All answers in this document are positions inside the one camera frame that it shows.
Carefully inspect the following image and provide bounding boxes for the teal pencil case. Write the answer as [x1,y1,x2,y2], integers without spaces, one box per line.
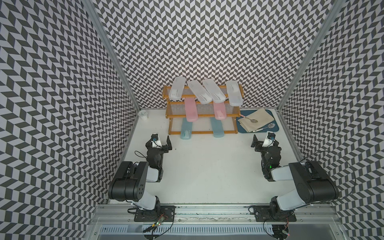
[180,118,193,140]
[210,117,225,138]

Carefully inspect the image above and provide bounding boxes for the pink pencil case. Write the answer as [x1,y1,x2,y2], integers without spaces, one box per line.
[213,102,227,121]
[184,98,199,123]

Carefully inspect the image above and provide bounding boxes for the clear pencil case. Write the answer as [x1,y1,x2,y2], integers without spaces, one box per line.
[188,80,213,105]
[169,77,186,101]
[226,81,244,107]
[203,79,226,104]

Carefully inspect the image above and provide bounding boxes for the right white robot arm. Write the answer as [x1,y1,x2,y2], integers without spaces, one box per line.
[251,132,340,219]

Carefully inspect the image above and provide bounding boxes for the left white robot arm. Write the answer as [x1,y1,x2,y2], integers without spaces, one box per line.
[108,134,173,214]

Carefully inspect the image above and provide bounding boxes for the orange wooden three-tier shelf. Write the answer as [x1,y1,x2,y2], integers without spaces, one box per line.
[162,86,241,135]

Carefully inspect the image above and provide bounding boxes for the teal rectangular tray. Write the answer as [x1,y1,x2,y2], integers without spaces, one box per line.
[236,110,280,134]

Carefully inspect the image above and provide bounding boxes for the beige folded cloth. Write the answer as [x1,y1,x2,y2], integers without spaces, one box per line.
[238,108,274,133]

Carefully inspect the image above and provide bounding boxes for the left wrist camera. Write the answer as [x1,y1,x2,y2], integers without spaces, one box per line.
[152,141,162,148]

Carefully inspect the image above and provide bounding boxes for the metal spoon white handle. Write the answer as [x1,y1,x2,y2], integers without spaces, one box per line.
[253,123,276,133]

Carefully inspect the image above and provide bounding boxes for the metal spoon pink handle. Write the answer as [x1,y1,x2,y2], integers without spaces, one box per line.
[239,115,259,123]

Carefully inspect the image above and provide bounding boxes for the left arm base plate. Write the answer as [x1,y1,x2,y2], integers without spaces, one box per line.
[134,205,176,223]

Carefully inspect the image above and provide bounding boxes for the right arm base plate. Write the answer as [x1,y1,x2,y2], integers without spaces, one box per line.
[252,206,297,222]

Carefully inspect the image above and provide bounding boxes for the aluminium front rail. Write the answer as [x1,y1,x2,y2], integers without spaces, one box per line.
[90,204,342,225]

